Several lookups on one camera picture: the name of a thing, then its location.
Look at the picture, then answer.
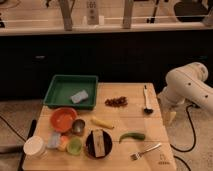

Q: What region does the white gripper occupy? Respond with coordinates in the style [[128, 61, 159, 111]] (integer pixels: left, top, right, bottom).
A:
[[157, 91, 181, 126]]

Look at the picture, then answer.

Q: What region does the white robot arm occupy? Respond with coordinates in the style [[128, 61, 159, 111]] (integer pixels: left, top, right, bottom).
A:
[[157, 62, 213, 126]]

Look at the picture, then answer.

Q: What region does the silver fork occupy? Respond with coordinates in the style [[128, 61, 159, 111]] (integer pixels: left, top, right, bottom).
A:
[[130, 143, 162, 161]]

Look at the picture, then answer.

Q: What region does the brown wooden block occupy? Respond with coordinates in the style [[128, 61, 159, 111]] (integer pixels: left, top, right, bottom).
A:
[[92, 130, 105, 157]]

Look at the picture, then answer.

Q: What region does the black round plate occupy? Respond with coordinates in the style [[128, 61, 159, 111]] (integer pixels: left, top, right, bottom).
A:
[[85, 129, 113, 159]]

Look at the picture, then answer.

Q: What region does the green plastic tray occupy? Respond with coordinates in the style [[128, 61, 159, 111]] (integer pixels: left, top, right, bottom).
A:
[[43, 75, 98, 110]]

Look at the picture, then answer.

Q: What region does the light blue sponge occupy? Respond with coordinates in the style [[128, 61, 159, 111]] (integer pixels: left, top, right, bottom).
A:
[[70, 90, 89, 104]]

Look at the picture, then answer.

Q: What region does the green plastic cup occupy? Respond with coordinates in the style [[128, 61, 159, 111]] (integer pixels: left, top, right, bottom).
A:
[[67, 137, 82, 155]]

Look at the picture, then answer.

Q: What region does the orange bowl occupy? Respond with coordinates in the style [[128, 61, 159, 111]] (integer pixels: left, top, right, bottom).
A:
[[50, 107, 77, 133]]

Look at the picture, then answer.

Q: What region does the orange yellow toy piece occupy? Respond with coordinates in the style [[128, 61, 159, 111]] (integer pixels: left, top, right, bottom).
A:
[[57, 136, 69, 151]]

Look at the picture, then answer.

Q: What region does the grey blue small block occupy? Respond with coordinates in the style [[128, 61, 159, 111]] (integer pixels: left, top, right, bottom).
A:
[[47, 132, 61, 149]]

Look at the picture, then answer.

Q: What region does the white paper cup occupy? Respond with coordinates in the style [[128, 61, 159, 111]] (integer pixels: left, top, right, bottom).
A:
[[23, 136, 46, 157]]

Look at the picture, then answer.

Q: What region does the black power cable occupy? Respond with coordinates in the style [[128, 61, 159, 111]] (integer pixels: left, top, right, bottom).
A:
[[169, 103, 198, 154]]

